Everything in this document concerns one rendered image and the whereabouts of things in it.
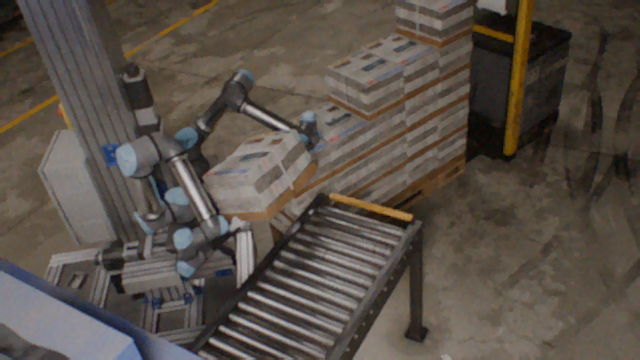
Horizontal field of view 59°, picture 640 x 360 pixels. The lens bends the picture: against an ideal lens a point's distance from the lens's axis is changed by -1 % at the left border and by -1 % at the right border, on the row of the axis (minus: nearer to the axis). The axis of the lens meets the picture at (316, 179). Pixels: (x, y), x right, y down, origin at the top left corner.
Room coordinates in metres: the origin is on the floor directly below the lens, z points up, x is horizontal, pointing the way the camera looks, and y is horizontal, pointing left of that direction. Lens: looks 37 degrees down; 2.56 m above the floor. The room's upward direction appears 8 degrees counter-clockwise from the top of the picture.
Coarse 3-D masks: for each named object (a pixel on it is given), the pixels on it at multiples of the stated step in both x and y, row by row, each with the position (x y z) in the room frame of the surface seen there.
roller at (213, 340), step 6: (216, 336) 1.41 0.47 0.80; (210, 342) 1.38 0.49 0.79; (216, 342) 1.38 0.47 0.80; (222, 342) 1.37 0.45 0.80; (228, 342) 1.37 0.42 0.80; (216, 348) 1.36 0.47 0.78; (222, 348) 1.35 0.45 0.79; (228, 348) 1.34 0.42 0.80; (234, 348) 1.34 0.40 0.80; (240, 348) 1.33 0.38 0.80; (228, 354) 1.33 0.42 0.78; (234, 354) 1.32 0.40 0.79; (240, 354) 1.31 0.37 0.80; (246, 354) 1.30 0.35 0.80; (252, 354) 1.30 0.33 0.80
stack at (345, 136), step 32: (416, 96) 2.94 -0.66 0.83; (320, 128) 2.74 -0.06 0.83; (352, 128) 2.69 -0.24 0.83; (384, 128) 2.80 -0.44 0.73; (416, 128) 2.94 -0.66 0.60; (320, 160) 2.52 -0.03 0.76; (384, 160) 2.77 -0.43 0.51; (416, 160) 2.94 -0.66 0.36; (320, 192) 2.50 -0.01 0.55; (384, 192) 2.77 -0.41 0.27; (288, 224) 2.52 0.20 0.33
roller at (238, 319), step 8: (232, 312) 1.51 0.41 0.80; (232, 320) 1.48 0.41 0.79; (240, 320) 1.47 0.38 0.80; (248, 320) 1.46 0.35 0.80; (256, 320) 1.46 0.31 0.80; (248, 328) 1.43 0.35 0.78; (256, 328) 1.42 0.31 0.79; (264, 328) 1.41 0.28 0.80; (272, 328) 1.41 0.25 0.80; (264, 336) 1.39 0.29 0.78; (272, 336) 1.37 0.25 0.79; (280, 336) 1.36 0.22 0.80; (288, 336) 1.36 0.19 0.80; (280, 344) 1.35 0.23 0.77; (288, 344) 1.33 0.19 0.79; (296, 344) 1.32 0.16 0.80; (304, 344) 1.31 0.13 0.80; (312, 344) 1.31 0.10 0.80; (304, 352) 1.29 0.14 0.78; (312, 352) 1.27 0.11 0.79; (320, 352) 1.26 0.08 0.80
